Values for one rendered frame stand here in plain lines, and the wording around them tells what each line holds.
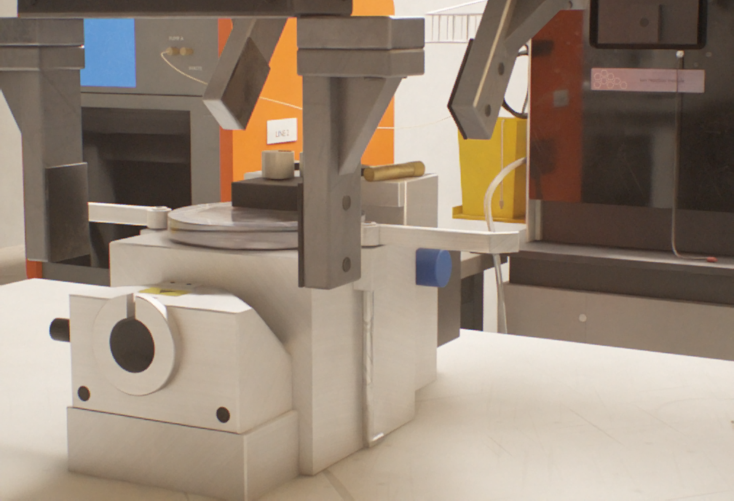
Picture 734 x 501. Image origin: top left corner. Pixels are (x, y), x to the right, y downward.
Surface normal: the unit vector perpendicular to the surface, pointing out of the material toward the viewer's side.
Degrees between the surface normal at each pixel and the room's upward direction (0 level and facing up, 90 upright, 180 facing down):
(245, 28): 50
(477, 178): 93
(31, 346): 0
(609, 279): 90
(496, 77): 90
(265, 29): 90
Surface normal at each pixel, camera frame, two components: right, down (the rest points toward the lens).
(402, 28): 0.89, 0.07
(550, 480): 0.00, -0.99
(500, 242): 0.30, 0.14
